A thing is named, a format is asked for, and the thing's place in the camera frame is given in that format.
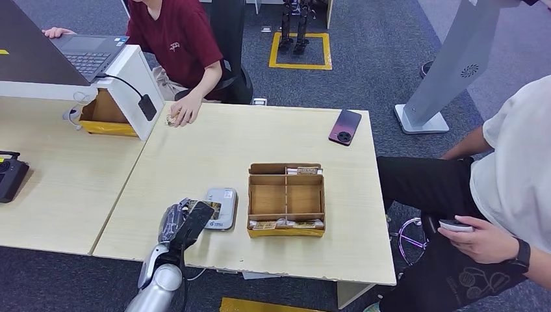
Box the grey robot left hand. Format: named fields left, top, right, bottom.
left=158, top=198, right=193, bottom=246

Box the person's left hand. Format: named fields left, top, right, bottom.
left=170, top=92, right=203, bottom=128
left=438, top=215, right=520, bottom=265

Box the person's right hand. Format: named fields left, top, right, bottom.
left=42, top=27, right=76, bottom=39

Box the white round remote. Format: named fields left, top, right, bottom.
left=438, top=219, right=474, bottom=233

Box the grey white card reader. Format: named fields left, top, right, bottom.
left=202, top=187, right=238, bottom=231

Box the person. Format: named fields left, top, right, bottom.
left=363, top=75, right=551, bottom=312
left=42, top=0, right=225, bottom=128

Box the wooden card organizer box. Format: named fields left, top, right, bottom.
left=246, top=162, right=326, bottom=239

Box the dark grey laptop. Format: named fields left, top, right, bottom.
left=0, top=0, right=130, bottom=87

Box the black wristwatch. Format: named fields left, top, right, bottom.
left=509, top=238, right=532, bottom=274

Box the white laptop riser stand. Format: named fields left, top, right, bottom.
left=0, top=44, right=166, bottom=142

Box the black office chair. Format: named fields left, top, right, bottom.
left=174, top=0, right=255, bottom=105

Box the cardboard box with yellow tape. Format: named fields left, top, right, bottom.
left=79, top=88, right=140, bottom=138

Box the standing humanoid robot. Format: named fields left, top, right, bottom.
left=277, top=0, right=317, bottom=55

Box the white desk leg panel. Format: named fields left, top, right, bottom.
left=337, top=281, right=376, bottom=310

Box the black controller device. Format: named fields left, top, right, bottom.
left=0, top=150, right=30, bottom=204

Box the purple smartphone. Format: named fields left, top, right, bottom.
left=328, top=109, right=363, bottom=148

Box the grey kiosk stand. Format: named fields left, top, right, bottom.
left=394, top=0, right=513, bottom=135

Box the black power adapter with cable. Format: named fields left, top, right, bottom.
left=95, top=73, right=158, bottom=122

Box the purple wheel frame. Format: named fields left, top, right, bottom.
left=389, top=217, right=429, bottom=267

